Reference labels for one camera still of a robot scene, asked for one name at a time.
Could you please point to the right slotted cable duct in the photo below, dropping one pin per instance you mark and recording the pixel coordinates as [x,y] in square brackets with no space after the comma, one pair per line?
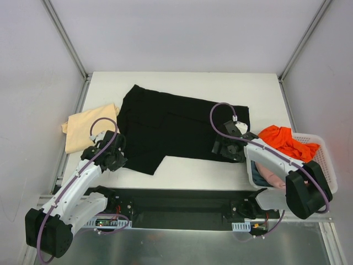
[241,226]

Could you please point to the folded beige t shirt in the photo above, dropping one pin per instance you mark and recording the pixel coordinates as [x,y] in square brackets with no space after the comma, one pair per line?
[77,127]

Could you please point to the white plastic basket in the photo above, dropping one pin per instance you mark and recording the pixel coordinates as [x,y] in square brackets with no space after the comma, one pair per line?
[325,165]

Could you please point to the blue garment in basket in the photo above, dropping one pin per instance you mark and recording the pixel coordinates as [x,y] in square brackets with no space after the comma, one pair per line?
[257,178]

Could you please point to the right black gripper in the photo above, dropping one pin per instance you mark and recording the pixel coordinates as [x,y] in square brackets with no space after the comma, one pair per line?
[223,149]

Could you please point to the slotted cable duct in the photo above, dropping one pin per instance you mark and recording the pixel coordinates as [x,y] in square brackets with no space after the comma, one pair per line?
[104,223]
[241,226]

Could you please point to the right aluminium frame post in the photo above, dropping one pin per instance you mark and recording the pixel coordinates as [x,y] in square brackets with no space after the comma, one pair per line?
[314,23]

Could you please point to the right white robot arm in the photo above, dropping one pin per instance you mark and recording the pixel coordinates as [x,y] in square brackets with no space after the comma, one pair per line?
[306,190]

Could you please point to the orange t shirt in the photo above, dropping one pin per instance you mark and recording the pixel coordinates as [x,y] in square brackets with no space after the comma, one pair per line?
[281,139]

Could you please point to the black t shirt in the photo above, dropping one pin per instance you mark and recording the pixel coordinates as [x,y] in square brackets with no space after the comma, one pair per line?
[157,124]

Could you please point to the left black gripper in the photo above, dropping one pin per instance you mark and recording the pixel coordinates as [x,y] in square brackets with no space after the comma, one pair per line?
[117,160]

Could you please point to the left aluminium frame post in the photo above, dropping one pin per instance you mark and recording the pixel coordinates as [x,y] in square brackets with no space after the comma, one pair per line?
[51,11]

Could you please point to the aluminium frame post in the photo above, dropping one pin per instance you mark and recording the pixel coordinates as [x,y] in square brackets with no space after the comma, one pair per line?
[51,11]
[314,23]

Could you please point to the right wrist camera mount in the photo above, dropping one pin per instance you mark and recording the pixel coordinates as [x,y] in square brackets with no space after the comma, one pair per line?
[235,128]

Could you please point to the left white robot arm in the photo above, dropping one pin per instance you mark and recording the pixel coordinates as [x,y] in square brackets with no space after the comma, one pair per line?
[51,228]

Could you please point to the pink garment in basket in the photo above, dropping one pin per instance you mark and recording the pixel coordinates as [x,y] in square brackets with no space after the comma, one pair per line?
[270,177]

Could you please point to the left slotted cable duct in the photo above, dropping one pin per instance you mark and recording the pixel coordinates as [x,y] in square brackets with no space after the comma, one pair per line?
[104,223]

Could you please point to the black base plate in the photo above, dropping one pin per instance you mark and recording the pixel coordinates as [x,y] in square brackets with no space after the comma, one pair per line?
[183,209]

